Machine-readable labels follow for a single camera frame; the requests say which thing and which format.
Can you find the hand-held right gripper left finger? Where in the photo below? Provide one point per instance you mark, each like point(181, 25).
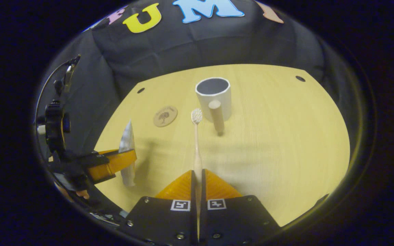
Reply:
point(162, 218)

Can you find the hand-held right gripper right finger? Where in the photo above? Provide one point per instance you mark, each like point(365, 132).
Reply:
point(231, 218)

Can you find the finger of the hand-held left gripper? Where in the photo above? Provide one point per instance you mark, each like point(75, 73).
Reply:
point(111, 164)

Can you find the white toothpaste tube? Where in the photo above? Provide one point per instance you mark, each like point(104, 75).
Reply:
point(127, 140)

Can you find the round wooden coaster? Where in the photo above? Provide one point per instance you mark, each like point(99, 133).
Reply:
point(165, 116)

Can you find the beige toothbrush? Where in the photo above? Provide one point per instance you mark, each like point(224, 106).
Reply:
point(197, 150)

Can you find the black backdrop cloth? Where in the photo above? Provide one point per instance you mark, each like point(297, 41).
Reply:
point(251, 44)

